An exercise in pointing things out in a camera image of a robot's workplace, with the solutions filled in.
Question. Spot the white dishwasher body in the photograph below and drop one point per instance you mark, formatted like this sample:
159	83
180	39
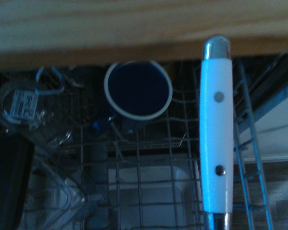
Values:
273	115

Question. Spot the dark blue white-rimmed mug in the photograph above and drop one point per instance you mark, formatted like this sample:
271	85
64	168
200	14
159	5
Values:
138	89

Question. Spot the white rectangular dish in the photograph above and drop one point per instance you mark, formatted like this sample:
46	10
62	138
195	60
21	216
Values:
156	175

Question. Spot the clear plastic container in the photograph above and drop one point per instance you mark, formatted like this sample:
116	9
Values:
67	191

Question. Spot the clear glass jar with label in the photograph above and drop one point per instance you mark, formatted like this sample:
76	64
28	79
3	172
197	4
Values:
24	105

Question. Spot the black plastic tray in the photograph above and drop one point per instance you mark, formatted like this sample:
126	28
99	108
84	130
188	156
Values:
8	177

